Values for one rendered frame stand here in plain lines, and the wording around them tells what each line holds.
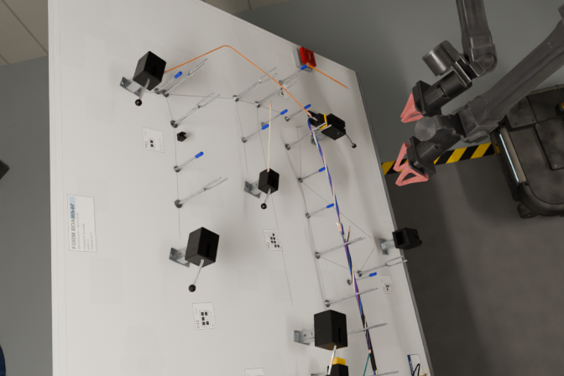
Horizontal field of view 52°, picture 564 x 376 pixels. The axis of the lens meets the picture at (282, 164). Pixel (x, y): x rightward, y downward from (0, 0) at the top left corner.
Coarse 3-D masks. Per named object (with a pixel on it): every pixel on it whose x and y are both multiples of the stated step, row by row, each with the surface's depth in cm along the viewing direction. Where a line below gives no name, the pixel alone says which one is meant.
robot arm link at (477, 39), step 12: (456, 0) 139; (468, 0) 136; (480, 0) 136; (468, 12) 136; (480, 12) 136; (468, 24) 136; (480, 24) 136; (468, 36) 136; (480, 36) 135; (468, 48) 136; (480, 48) 135; (492, 48) 135; (468, 60) 139
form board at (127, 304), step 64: (64, 0) 114; (128, 0) 126; (192, 0) 142; (64, 64) 108; (128, 64) 119; (192, 64) 133; (256, 64) 151; (320, 64) 175; (64, 128) 102; (128, 128) 113; (192, 128) 125; (256, 128) 141; (64, 192) 98; (128, 192) 107; (192, 192) 118; (320, 192) 150; (384, 192) 173; (64, 256) 93; (128, 256) 102; (256, 256) 124; (320, 256) 140; (384, 256) 160; (64, 320) 89; (128, 320) 97; (192, 320) 106; (256, 320) 117; (384, 320) 148
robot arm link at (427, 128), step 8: (456, 112) 137; (424, 120) 133; (432, 120) 132; (440, 120) 131; (448, 120) 133; (456, 120) 135; (416, 128) 135; (424, 128) 133; (432, 128) 131; (440, 128) 130; (448, 128) 131; (456, 128) 133; (416, 136) 134; (424, 136) 133; (432, 136) 131; (440, 136) 133; (464, 136) 135; (472, 136) 133; (480, 136) 132
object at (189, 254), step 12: (204, 228) 105; (192, 240) 105; (204, 240) 103; (216, 240) 105; (180, 252) 108; (192, 252) 103; (204, 252) 102; (216, 252) 104; (180, 264) 109; (204, 264) 105; (192, 288) 101
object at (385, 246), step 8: (392, 232) 156; (400, 232) 156; (408, 232) 154; (416, 232) 157; (384, 240) 162; (392, 240) 159; (400, 240) 156; (408, 240) 152; (416, 240) 155; (384, 248) 159; (400, 248) 156; (408, 248) 158
